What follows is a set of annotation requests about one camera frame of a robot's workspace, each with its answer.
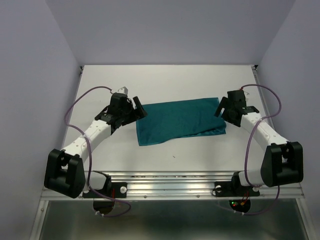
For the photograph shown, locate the teal cloth napkin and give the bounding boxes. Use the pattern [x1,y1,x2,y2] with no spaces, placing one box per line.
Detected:
[136,97,227,146]

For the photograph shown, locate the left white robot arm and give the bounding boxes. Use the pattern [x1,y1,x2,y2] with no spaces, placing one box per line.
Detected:
[44,92,148,199]

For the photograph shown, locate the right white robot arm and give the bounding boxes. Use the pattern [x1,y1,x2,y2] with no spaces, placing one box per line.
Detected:
[212,89,304,197]

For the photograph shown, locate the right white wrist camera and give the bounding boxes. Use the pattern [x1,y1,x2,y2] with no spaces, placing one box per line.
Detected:
[240,87,250,102]

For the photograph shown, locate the aluminium front rail frame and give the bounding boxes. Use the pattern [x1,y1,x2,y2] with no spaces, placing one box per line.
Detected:
[29,65,311,240]

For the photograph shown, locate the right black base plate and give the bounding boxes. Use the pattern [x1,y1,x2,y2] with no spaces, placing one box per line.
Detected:
[211,181,260,198]

